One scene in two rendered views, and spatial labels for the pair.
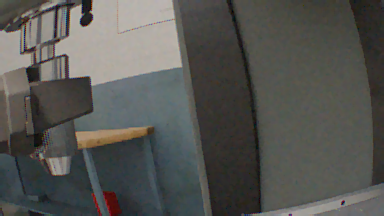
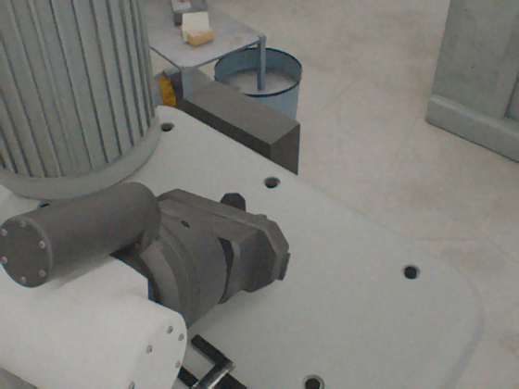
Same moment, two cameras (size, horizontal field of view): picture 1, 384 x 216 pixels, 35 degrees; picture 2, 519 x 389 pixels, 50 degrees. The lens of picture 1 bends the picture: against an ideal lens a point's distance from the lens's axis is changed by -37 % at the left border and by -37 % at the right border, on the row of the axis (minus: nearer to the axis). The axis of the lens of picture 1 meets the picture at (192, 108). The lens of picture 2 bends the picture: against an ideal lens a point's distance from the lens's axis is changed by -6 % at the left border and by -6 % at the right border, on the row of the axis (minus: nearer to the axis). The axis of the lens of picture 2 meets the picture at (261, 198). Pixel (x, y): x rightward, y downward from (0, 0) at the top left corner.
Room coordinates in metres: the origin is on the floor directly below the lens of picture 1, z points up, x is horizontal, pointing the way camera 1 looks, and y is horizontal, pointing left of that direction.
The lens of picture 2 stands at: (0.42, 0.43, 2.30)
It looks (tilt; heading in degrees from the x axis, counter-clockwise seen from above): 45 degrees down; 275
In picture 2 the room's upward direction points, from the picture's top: straight up
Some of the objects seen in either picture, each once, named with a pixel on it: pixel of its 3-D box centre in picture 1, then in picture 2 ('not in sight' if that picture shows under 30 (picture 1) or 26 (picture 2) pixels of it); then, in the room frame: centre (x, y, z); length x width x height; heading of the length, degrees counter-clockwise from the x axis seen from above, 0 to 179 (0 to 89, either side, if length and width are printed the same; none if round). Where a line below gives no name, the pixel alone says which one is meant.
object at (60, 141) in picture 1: (46, 115); not in sight; (0.47, 0.09, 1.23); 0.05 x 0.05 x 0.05
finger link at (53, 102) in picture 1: (54, 102); not in sight; (0.44, 0.08, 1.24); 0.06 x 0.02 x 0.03; 119
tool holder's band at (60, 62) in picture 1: (42, 69); not in sight; (0.47, 0.09, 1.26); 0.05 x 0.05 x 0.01
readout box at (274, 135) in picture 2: not in sight; (243, 155); (0.51, -0.36, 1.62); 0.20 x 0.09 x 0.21; 144
